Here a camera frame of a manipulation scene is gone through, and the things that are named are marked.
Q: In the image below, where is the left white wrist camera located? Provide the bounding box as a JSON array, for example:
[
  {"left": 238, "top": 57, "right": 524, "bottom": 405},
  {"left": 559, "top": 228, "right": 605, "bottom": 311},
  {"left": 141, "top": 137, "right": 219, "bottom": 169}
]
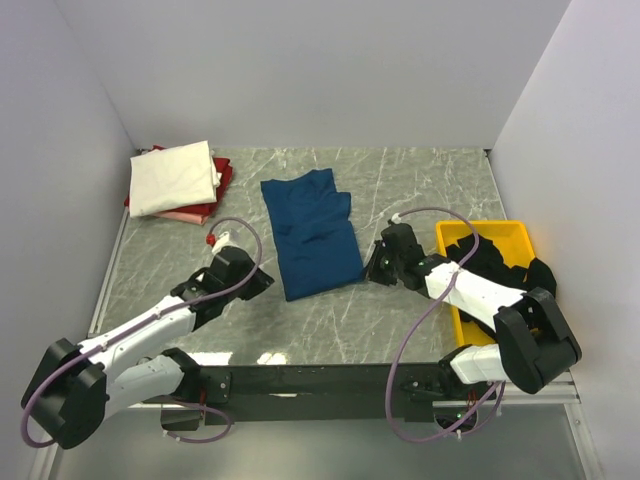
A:
[{"left": 206, "top": 230, "right": 239, "bottom": 255}]

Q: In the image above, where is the black t shirt in bin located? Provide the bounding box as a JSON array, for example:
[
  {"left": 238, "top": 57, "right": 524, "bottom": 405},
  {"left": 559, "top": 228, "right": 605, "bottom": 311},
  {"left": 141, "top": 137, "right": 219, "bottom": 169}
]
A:
[{"left": 445, "top": 234, "right": 557, "bottom": 340}]

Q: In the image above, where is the blue t shirt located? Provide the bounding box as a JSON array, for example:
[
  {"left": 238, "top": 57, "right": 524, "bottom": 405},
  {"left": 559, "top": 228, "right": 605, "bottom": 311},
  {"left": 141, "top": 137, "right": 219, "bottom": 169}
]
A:
[{"left": 261, "top": 168, "right": 364, "bottom": 302}]

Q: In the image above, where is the black base beam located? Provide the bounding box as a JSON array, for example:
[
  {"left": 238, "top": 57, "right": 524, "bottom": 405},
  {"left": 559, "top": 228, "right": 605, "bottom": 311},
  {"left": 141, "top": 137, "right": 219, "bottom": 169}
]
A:
[{"left": 139, "top": 363, "right": 481, "bottom": 432}]

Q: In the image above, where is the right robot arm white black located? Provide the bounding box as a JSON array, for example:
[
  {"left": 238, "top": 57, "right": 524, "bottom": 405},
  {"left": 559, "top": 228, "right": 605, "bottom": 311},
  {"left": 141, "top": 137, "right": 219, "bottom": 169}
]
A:
[{"left": 366, "top": 223, "right": 582, "bottom": 399}]

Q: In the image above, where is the aluminium frame rail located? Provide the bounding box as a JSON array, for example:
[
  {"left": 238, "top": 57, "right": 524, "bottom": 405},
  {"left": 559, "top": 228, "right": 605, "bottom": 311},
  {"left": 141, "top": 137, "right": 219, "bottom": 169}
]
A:
[{"left": 28, "top": 208, "right": 129, "bottom": 480}]

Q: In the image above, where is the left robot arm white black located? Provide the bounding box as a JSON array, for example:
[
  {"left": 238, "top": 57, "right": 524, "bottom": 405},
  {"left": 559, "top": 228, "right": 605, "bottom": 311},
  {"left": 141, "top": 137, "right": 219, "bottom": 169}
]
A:
[{"left": 20, "top": 246, "right": 274, "bottom": 449}]

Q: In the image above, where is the folded red t shirt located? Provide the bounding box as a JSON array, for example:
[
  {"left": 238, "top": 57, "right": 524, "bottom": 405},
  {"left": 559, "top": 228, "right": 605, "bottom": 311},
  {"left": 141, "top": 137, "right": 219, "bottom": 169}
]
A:
[{"left": 123, "top": 144, "right": 234, "bottom": 218}]

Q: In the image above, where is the folded white t shirt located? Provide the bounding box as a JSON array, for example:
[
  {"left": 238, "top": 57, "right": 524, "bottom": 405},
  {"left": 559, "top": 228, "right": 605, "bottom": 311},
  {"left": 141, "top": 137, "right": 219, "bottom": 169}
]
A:
[{"left": 128, "top": 139, "right": 223, "bottom": 219}]

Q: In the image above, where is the yellow plastic bin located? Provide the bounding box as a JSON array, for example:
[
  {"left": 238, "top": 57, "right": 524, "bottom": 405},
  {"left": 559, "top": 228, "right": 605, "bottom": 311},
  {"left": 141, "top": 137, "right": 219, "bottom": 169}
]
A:
[{"left": 435, "top": 220, "right": 536, "bottom": 347}]

